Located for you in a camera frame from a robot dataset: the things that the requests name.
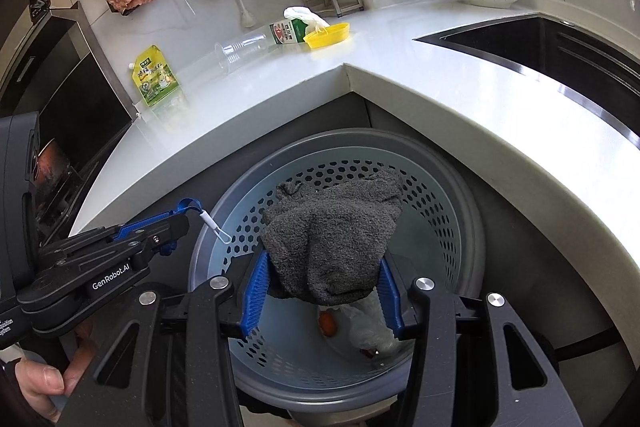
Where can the black range hood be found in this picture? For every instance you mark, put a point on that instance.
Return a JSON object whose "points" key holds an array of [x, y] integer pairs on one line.
{"points": [[75, 72]]}

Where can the white tissue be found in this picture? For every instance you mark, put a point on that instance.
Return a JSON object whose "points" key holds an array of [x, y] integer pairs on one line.
{"points": [[305, 14]]}

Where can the clear plastic bottle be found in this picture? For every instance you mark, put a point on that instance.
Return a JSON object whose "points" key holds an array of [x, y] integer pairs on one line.
{"points": [[245, 49]]}

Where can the black gas stove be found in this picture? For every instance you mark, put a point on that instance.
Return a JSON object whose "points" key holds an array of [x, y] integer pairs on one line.
{"points": [[65, 202]]}

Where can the yellow spout pouch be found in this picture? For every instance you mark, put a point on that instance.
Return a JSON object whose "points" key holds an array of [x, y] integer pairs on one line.
{"points": [[156, 79]]}

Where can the blue and white bottle brush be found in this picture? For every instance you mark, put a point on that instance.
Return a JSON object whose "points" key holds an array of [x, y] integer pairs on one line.
{"points": [[247, 17]]}

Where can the grey perforated trash bin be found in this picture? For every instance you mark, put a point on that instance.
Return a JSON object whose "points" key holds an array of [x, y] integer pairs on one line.
{"points": [[430, 207]]}

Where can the grey towel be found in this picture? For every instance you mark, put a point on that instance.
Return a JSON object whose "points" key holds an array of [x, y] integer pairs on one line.
{"points": [[325, 237]]}

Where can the orange peel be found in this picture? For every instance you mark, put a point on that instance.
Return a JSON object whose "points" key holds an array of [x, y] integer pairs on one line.
{"points": [[327, 323]]}

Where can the yellow small bowl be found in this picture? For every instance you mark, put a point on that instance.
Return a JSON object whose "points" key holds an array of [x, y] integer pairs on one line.
{"points": [[327, 36]]}

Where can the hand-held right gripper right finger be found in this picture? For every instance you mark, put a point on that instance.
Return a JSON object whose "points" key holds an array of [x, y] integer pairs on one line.
{"points": [[392, 302]]}

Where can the green and white milk carton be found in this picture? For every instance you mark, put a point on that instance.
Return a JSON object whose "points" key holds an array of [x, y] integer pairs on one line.
{"points": [[287, 33]]}

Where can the black kitchen sink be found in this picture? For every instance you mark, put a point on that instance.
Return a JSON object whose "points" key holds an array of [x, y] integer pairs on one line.
{"points": [[550, 47]]}

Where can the clear plastic bag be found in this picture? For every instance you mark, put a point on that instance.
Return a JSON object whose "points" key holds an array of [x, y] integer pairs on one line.
{"points": [[367, 327]]}

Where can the black wok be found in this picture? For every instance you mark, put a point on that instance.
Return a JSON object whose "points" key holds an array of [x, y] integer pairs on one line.
{"points": [[50, 162]]}

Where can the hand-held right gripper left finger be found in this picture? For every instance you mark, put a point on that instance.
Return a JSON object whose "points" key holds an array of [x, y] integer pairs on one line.
{"points": [[252, 307]]}

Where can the red and white snack wrapper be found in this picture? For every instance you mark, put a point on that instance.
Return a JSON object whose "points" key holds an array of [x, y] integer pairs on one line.
{"points": [[368, 353]]}

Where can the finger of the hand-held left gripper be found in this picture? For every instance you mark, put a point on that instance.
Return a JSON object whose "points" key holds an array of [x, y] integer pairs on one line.
{"points": [[145, 227], [160, 242]]}

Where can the person's left hand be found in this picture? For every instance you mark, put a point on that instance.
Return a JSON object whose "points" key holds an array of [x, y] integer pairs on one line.
{"points": [[40, 387]]}

